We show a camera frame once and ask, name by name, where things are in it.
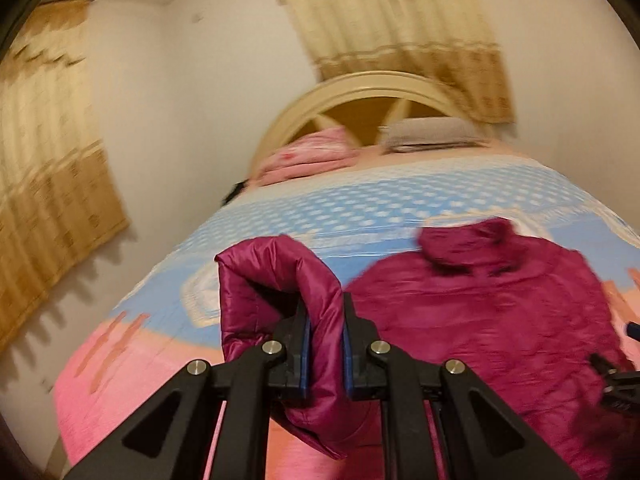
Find cream wooden headboard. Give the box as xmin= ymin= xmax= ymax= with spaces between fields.
xmin=248 ymin=71 xmax=476 ymax=181

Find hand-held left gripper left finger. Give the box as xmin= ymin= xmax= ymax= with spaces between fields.
xmin=65 ymin=299 xmax=313 ymax=480

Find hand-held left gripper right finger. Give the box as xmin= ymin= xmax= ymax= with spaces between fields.
xmin=342 ymin=293 xmax=581 ymax=480

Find magenta puffer jacket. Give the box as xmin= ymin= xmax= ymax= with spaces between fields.
xmin=215 ymin=217 xmax=640 ymax=480

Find folded pink quilt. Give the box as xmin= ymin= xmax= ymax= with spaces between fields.
xmin=254 ymin=127 xmax=360 ymax=187

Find beige patterned curtain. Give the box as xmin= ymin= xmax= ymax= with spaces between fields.
xmin=266 ymin=0 xmax=517 ymax=125
xmin=0 ymin=0 xmax=132 ymax=352

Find grey striped pillow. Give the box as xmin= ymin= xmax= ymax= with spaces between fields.
xmin=380 ymin=117 xmax=483 ymax=154

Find blue pink printed blanket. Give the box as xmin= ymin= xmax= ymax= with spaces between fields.
xmin=52 ymin=152 xmax=640 ymax=480

